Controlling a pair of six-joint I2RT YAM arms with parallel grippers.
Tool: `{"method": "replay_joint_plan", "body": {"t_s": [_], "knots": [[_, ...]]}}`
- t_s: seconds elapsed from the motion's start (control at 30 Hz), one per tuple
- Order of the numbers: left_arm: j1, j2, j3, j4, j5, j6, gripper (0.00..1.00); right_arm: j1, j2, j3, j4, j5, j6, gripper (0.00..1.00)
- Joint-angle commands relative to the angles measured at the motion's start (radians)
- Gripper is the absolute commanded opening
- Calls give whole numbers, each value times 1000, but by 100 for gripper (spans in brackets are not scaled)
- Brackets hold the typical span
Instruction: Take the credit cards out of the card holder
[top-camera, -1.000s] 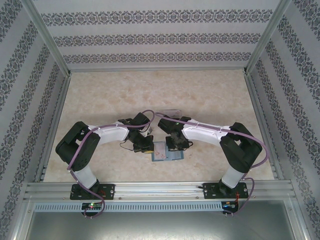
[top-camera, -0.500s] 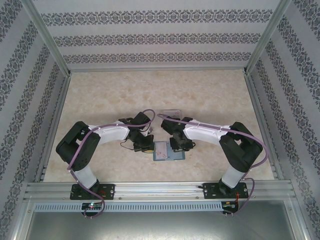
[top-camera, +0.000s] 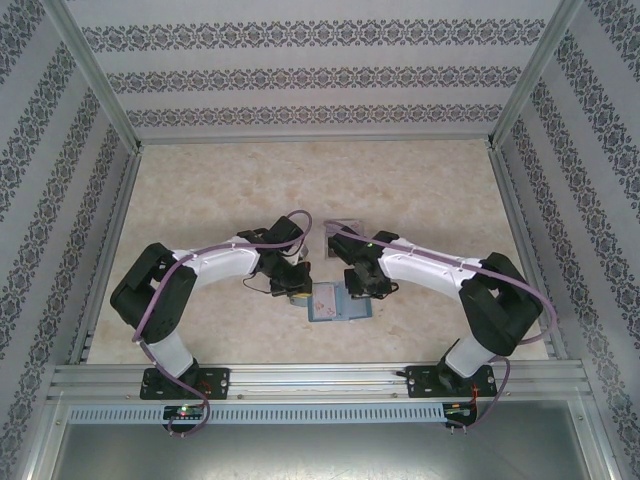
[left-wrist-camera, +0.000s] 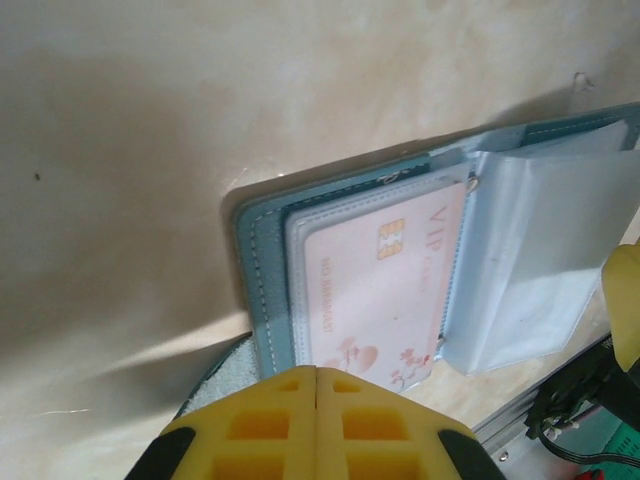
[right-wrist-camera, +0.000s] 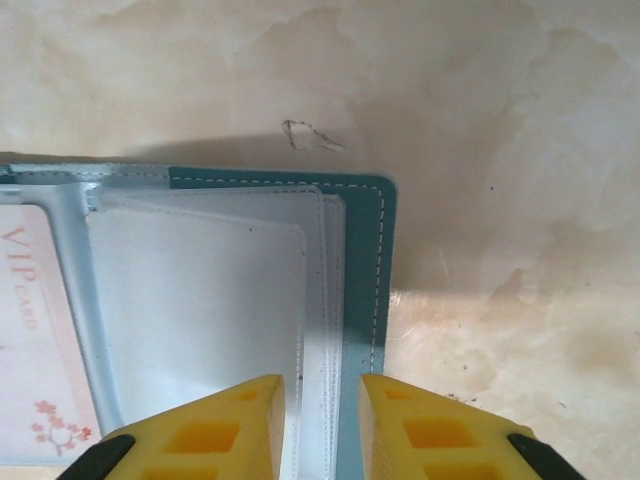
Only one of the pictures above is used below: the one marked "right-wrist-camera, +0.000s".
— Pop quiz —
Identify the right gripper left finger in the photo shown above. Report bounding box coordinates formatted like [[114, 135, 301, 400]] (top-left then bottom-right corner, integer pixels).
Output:
[[64, 373, 287, 480]]

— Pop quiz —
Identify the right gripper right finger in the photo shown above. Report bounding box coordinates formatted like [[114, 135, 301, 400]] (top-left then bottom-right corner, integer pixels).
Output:
[[359, 372, 589, 480]]

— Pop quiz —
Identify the blue card holder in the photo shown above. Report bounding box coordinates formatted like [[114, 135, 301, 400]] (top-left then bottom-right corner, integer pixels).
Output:
[[0, 152, 400, 480]]

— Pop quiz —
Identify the pink VIP card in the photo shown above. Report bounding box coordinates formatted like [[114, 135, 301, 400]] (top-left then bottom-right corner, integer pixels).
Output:
[[0, 203, 101, 464]]

